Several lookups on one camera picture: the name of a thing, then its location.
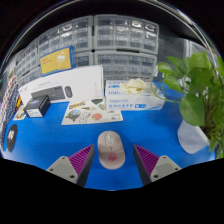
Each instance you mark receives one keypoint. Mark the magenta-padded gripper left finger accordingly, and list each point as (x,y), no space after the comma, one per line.
(71,166)

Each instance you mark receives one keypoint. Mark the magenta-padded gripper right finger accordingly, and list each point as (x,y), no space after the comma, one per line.
(156,166)

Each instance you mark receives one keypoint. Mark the beige computer mouse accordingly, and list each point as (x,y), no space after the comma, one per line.
(111,150)

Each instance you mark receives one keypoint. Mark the white plant pot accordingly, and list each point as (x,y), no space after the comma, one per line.
(191,136)

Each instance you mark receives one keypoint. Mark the cartoon animal sticker sheet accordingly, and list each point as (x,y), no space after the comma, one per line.
(90,113)

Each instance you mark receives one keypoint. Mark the white blue glove box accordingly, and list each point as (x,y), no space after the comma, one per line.
(133,101)

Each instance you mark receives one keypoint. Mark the small black product box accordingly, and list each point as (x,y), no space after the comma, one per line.
(36,106)

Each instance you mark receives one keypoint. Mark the cream disposable gloves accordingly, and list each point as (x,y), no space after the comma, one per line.
(133,86)

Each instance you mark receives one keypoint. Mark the white keyboard packaging box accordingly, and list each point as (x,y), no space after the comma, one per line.
(80,80)

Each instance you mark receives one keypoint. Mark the green leafy plant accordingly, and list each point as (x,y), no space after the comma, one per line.
(196,83)

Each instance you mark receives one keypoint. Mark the red blue checked cloth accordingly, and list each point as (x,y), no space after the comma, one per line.
(10,90)

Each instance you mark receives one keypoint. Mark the yellow and blue box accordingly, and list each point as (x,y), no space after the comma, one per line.
(56,61)

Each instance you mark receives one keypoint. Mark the dark grey drawer cabinet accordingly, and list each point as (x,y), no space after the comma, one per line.
(170,46)

